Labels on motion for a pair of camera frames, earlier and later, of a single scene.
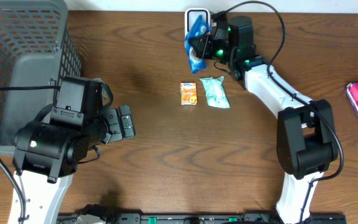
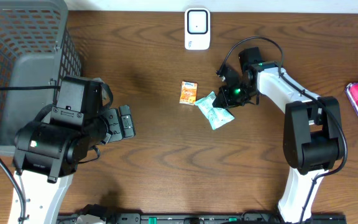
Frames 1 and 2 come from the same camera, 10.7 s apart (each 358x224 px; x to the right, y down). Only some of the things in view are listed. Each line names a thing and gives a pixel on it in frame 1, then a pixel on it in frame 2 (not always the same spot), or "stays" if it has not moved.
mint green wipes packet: (215, 92) to (217, 117)
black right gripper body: (213, 49) to (236, 94)
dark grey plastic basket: (23, 43) stays
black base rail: (204, 218) stays
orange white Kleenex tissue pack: (188, 93) stays
